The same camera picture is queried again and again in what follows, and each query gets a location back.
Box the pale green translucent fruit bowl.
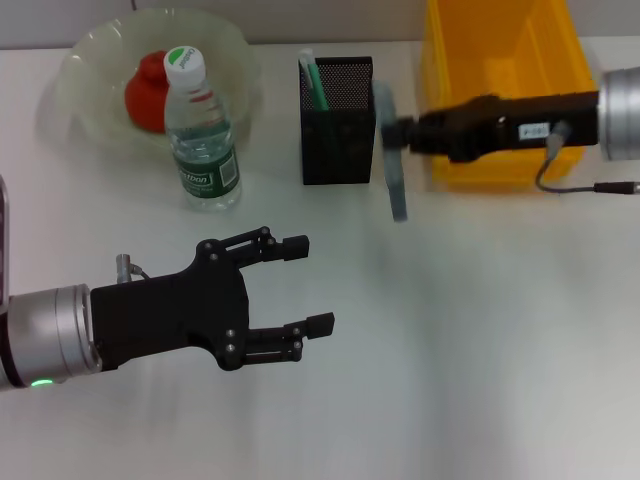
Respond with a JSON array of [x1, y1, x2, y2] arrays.
[[54, 10, 264, 161]]

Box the right gripper cable with connector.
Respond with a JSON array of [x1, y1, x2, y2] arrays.
[[533, 121, 640, 198]]

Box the yellow plastic bin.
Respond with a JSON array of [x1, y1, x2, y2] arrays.
[[419, 0, 597, 194]]

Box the clear green-label water bottle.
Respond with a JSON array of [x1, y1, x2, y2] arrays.
[[163, 45, 243, 211]]

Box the red-orange toy orange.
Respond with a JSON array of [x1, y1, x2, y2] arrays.
[[123, 49, 172, 134]]

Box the grey marker pen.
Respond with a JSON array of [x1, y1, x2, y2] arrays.
[[373, 79, 411, 225]]

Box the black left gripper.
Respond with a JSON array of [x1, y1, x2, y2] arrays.
[[89, 226, 337, 373]]

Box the black mesh pen holder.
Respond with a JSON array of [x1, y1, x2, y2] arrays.
[[297, 55, 380, 186]]

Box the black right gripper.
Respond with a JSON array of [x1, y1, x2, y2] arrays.
[[382, 91, 602, 165]]

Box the mint green utility knife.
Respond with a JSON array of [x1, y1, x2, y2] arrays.
[[298, 47, 332, 113]]

